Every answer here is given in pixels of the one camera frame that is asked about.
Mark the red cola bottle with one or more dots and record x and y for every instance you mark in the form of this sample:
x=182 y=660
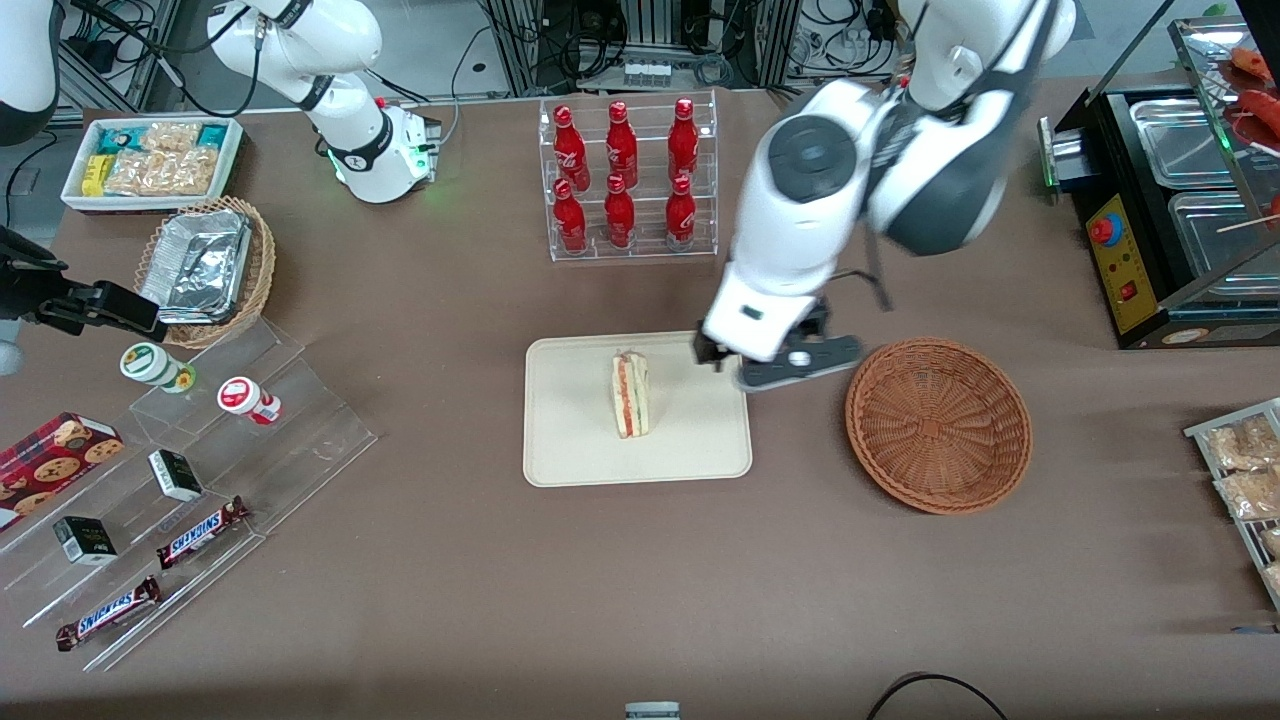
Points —
x=683 y=140
x=621 y=145
x=619 y=218
x=570 y=150
x=680 y=218
x=569 y=222

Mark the green lid yogurt bottle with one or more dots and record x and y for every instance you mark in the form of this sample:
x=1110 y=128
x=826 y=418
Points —
x=150 y=364

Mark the clear acrylic stepped stand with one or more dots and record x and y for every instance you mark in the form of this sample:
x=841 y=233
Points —
x=300 y=440

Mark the small clear cracker bag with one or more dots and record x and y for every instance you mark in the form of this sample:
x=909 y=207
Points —
x=170 y=136

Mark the light wicker basket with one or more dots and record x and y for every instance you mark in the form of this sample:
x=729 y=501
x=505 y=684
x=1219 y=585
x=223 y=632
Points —
x=262 y=260

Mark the yellow snack packet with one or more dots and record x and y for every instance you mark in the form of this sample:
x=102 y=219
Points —
x=94 y=176

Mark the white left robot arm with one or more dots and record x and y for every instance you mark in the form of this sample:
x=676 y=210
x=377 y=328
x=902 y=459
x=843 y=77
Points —
x=800 y=230

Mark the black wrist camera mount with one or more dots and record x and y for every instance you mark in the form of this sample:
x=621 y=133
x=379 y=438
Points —
x=708 y=350

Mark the clear acrylic bottle rack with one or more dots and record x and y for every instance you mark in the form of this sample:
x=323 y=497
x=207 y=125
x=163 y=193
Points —
x=645 y=215

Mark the teal snack packet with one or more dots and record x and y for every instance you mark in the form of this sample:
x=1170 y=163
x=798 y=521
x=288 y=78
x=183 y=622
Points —
x=118 y=140
x=212 y=136

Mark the steel warmer pan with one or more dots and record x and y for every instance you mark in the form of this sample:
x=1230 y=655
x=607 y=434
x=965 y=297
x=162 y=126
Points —
x=1210 y=230
x=1180 y=140

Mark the aluminium frame rack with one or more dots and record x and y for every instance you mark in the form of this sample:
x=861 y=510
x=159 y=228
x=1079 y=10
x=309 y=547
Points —
x=520 y=50

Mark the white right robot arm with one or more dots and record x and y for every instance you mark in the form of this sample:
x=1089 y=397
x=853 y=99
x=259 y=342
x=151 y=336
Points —
x=340 y=110

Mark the triangular sandwich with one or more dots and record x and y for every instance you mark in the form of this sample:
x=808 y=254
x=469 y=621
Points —
x=630 y=395

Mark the small grey device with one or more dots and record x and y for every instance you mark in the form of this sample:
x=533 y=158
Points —
x=652 y=712

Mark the clear bag of snacks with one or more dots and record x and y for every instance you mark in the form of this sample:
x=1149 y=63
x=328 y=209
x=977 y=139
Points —
x=1240 y=445
x=1250 y=495
x=1273 y=578
x=1271 y=542

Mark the white power strip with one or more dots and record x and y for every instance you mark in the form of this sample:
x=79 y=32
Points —
x=646 y=73

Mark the red cookie box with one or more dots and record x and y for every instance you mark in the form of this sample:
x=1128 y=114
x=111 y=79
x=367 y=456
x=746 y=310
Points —
x=50 y=465

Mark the aluminium foil container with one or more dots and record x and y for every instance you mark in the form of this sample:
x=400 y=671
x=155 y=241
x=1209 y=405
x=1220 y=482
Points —
x=195 y=265

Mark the large clear cracker bag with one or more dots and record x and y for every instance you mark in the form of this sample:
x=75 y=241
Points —
x=160 y=172

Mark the white snack bin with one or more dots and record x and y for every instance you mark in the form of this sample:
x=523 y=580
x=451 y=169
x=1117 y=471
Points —
x=75 y=195

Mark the black food warmer cabinet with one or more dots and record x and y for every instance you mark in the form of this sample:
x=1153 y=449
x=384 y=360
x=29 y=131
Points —
x=1110 y=170

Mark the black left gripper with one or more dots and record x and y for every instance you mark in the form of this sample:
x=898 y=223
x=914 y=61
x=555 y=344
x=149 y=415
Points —
x=812 y=322

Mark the tray of packaged snacks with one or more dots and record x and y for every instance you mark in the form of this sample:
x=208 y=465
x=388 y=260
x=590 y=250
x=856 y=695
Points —
x=1195 y=432

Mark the red lid yogurt bottle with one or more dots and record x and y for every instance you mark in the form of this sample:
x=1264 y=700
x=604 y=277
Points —
x=242 y=396

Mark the small dark box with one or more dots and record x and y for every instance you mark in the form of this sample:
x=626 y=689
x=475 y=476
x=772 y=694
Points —
x=85 y=540
x=175 y=476

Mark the snickers bar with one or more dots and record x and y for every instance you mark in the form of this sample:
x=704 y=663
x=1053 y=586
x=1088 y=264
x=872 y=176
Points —
x=105 y=613
x=200 y=532

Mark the cream plastic tray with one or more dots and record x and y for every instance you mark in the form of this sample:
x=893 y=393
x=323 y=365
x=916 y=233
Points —
x=690 y=450

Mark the brown wicker basket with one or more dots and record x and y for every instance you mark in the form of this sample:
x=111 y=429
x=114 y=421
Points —
x=940 y=425

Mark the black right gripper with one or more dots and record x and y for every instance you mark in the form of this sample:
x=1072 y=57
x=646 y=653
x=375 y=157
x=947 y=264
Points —
x=52 y=297

